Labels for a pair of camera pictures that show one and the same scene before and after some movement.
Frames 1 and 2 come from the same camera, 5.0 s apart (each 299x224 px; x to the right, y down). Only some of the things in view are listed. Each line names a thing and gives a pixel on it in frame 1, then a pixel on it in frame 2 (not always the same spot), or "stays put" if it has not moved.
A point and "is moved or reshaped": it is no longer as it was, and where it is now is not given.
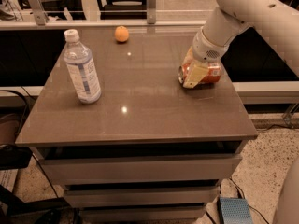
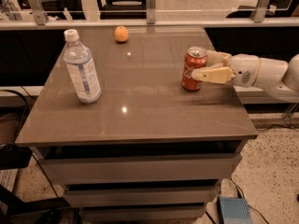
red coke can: [213, 76] is moved or reshaped
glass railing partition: [106, 7] stays put
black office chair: [120, 2] stays put
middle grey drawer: [86, 195] stays put
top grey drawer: [135, 163] stays put
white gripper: [206, 49] to [245, 68]
